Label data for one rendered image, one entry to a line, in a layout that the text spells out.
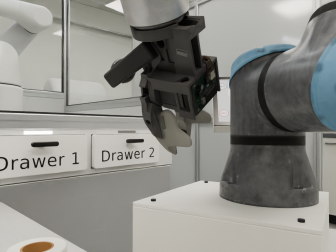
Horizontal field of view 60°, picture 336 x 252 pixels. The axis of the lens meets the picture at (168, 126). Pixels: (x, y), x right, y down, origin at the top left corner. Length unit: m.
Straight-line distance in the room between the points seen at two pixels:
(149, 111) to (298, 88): 0.18
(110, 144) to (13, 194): 0.32
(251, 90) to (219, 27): 2.06
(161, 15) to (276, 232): 0.27
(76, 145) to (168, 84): 0.63
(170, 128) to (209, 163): 2.03
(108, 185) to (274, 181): 0.70
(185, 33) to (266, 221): 0.23
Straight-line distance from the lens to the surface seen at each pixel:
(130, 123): 1.08
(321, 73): 0.34
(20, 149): 0.88
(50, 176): 0.94
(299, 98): 0.37
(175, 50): 0.35
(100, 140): 0.99
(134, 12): 0.33
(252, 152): 0.45
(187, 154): 2.61
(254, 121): 0.45
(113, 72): 0.42
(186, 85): 0.34
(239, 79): 0.47
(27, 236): 0.59
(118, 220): 1.10
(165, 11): 0.32
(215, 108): 1.29
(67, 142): 0.93
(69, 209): 0.98
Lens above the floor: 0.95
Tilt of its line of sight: 1 degrees up
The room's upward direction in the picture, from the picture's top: straight up
